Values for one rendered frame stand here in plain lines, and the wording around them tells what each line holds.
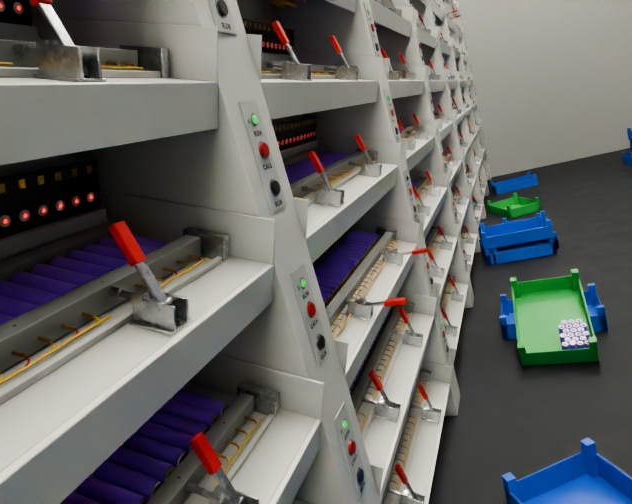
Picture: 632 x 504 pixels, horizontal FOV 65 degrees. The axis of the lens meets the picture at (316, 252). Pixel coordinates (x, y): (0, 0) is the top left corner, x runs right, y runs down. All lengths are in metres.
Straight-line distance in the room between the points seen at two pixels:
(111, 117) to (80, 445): 0.22
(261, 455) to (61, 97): 0.38
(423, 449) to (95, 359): 0.87
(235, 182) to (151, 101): 0.14
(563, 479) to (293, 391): 0.73
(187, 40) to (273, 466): 0.43
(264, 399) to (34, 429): 0.31
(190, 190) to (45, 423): 0.31
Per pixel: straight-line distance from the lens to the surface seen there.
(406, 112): 1.89
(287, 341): 0.57
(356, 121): 1.20
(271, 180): 0.56
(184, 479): 0.51
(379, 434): 0.88
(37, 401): 0.36
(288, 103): 0.69
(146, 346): 0.39
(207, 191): 0.55
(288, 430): 0.59
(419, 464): 1.12
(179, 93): 0.47
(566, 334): 1.58
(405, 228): 1.22
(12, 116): 0.35
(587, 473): 1.23
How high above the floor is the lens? 0.80
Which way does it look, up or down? 13 degrees down
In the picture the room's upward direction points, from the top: 16 degrees counter-clockwise
